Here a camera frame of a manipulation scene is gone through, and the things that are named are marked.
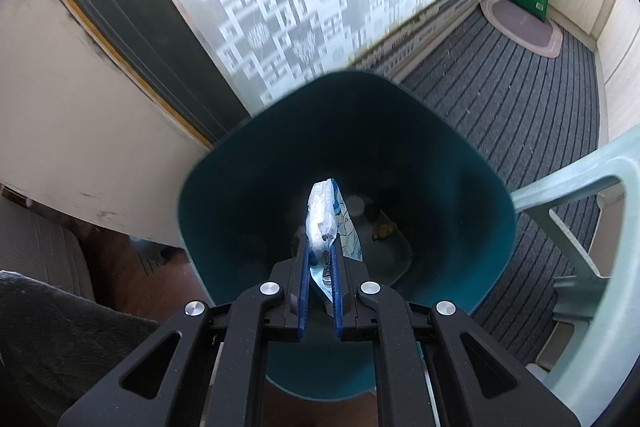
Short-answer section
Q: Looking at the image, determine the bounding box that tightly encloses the striped grey floor mat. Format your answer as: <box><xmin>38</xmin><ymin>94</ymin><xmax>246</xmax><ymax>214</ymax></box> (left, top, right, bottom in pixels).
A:
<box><xmin>350</xmin><ymin>11</ymin><xmax>610</xmax><ymax>360</ymax></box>

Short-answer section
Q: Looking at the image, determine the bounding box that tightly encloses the person's dark grey clothing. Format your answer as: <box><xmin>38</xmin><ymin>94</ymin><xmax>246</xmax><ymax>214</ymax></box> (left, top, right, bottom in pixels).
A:
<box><xmin>0</xmin><ymin>269</ymin><xmax>168</xmax><ymax>427</ymax></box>

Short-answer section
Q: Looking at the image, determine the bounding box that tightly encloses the beige textured cushion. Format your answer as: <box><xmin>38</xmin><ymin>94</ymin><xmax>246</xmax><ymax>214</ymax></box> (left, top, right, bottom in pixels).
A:
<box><xmin>0</xmin><ymin>196</ymin><xmax>97</xmax><ymax>304</ymax></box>

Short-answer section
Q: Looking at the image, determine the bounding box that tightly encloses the pale green plastic chair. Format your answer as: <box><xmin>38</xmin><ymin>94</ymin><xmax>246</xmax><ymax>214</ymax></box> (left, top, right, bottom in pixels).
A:
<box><xmin>509</xmin><ymin>138</ymin><xmax>640</xmax><ymax>390</ymax></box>

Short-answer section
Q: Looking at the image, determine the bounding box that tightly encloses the pale round plastic lid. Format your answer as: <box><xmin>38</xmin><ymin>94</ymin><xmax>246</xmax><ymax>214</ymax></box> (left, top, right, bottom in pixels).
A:
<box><xmin>345</xmin><ymin>194</ymin><xmax>367</xmax><ymax>219</ymax></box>

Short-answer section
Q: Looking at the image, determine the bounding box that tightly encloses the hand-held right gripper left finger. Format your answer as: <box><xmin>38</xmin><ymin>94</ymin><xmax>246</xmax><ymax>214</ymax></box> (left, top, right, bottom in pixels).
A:
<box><xmin>57</xmin><ymin>232</ymin><xmax>311</xmax><ymax>427</ymax></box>

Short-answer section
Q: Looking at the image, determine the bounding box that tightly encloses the tan bread piece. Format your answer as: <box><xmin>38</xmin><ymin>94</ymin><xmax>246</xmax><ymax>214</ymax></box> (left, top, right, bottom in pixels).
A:
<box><xmin>371</xmin><ymin>221</ymin><xmax>399</xmax><ymax>241</ymax></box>

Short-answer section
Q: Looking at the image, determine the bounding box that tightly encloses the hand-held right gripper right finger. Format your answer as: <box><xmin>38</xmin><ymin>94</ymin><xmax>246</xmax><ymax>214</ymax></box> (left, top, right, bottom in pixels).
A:
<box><xmin>330</xmin><ymin>234</ymin><xmax>581</xmax><ymax>427</ymax></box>

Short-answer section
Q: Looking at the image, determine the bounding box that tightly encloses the teal plastic bin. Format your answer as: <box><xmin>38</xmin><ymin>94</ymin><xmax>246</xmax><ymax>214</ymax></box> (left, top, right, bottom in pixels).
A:
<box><xmin>178</xmin><ymin>70</ymin><xmax>518</xmax><ymax>401</ymax></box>

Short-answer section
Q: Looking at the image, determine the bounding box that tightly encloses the blue white tissue pack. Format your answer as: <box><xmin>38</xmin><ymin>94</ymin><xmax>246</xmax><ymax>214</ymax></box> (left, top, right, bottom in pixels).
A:
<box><xmin>304</xmin><ymin>177</ymin><xmax>364</xmax><ymax>304</ymax></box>

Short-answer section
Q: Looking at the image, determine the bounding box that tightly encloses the oval grey floor mat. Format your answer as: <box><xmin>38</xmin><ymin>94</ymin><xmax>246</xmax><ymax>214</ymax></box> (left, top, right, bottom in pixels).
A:
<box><xmin>479</xmin><ymin>0</ymin><xmax>564</xmax><ymax>60</ymax></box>

